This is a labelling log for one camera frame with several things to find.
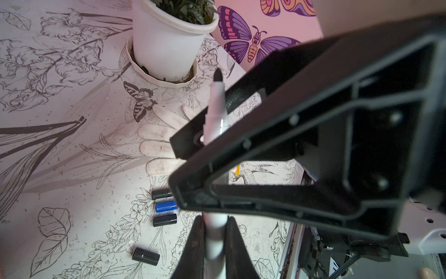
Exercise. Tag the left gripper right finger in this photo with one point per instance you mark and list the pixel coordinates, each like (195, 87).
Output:
(237, 260)

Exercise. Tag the black pen cap lone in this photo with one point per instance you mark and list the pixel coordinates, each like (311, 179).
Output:
(146, 256)

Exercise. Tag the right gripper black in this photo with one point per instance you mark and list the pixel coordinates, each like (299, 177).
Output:
(378, 122)

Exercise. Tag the black pen cap upper left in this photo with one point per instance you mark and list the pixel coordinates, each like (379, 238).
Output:
(161, 193)

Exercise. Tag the blue pen cap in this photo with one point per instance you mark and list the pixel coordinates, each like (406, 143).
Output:
(167, 206)

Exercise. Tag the black pen cap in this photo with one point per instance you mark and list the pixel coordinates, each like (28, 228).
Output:
(161, 193)
(165, 220)

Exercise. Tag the white potted green plant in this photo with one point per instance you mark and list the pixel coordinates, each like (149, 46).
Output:
(163, 48)

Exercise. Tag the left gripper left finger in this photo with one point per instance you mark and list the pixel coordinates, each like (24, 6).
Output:
(191, 263)

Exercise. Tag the black pen cap lower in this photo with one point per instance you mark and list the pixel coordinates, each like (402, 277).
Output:
(165, 220)

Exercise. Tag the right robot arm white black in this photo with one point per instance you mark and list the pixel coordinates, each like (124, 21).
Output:
(383, 244)

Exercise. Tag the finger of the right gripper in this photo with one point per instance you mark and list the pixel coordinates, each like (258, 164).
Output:
(282, 159)
(265, 78)

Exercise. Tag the white glove on table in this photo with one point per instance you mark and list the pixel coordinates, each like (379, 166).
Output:
(156, 140)

